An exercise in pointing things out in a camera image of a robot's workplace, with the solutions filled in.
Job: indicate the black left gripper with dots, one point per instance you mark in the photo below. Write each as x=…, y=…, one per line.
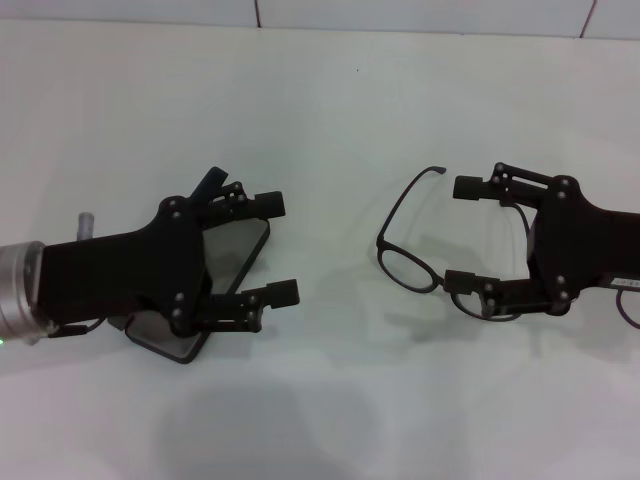
x=110, y=270

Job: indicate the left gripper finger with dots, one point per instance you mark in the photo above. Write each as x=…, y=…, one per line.
x=270, y=205
x=282, y=293

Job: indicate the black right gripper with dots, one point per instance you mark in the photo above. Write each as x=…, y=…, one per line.
x=590, y=245

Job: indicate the black glasses case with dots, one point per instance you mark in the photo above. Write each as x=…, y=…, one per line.
x=235, y=250

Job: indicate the black round glasses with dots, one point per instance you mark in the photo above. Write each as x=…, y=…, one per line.
x=381, y=242

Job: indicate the silver cylindrical plug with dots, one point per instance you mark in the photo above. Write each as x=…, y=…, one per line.
x=86, y=225

